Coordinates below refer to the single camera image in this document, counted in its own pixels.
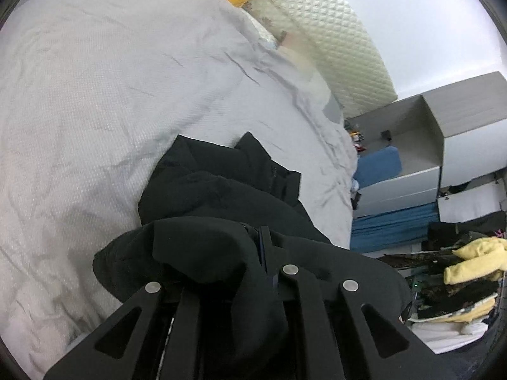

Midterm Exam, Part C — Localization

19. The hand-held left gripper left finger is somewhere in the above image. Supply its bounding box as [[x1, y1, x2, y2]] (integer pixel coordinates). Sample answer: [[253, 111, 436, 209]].
[[42, 281, 202, 380]]

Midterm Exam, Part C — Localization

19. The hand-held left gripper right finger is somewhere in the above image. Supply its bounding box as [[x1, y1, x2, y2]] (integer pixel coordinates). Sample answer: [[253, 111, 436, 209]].
[[257, 225, 470, 380]]

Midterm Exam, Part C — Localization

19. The black puffer jacket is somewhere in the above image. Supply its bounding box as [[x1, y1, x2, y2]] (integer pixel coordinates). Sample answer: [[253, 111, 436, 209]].
[[93, 131, 413, 380]]

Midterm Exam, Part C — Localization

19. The blue curtain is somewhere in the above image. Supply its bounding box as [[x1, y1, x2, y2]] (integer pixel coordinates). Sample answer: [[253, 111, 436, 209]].
[[350, 202, 440, 253]]

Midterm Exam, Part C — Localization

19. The blue folded cloth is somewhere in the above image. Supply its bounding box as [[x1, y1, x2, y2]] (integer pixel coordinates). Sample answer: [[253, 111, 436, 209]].
[[354, 146, 402, 188]]

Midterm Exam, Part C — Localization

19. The group of small bottles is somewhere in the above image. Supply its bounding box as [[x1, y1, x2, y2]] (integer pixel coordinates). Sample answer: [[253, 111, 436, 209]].
[[345, 123, 366, 153]]

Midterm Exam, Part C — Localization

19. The beige grey striped pillow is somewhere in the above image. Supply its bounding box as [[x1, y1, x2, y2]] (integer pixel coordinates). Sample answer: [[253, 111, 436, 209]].
[[275, 32, 345, 123]]

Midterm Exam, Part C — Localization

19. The white cloth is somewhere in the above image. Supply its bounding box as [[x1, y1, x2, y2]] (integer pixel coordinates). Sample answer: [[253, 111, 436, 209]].
[[410, 317, 490, 355]]

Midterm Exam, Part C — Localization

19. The yellow garment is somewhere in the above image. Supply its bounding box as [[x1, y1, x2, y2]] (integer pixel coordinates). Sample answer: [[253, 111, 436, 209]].
[[444, 237, 507, 286]]

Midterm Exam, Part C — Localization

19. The grey bedsheet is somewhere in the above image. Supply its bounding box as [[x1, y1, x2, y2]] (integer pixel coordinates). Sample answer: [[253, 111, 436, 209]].
[[0, 0, 357, 380]]

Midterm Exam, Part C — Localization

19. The cream quilted headboard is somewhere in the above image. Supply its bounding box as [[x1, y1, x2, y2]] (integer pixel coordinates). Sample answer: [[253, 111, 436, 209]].
[[241, 0, 399, 117]]

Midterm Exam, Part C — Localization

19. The grey white nightstand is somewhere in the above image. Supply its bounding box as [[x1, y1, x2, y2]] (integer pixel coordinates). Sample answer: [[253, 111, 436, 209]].
[[344, 70, 507, 222]]

